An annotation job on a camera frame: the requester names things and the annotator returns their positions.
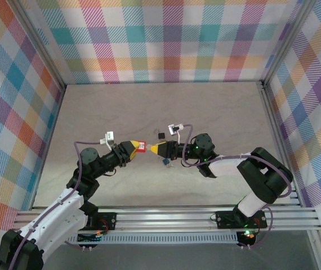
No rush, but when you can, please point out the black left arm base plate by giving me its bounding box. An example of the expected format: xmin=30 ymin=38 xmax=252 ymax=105
xmin=86 ymin=212 xmax=118 ymax=231

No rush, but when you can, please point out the long aluminium base rail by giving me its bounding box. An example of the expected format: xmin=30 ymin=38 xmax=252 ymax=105
xmin=14 ymin=206 xmax=321 ymax=234

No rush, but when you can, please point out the aluminium side rail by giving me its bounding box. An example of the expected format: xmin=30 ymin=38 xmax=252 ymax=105
xmin=257 ymin=81 xmax=305 ymax=209

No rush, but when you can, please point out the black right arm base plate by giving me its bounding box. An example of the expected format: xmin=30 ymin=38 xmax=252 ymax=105
xmin=215 ymin=210 xmax=268 ymax=229

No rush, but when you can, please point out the white slotted cable duct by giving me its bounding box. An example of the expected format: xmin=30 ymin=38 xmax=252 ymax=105
xmin=64 ymin=235 xmax=242 ymax=245

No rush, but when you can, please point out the aluminium frame post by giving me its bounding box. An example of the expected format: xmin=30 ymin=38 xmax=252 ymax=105
xmin=261 ymin=0 xmax=316 ymax=87
xmin=12 ymin=0 xmax=67 ymax=92

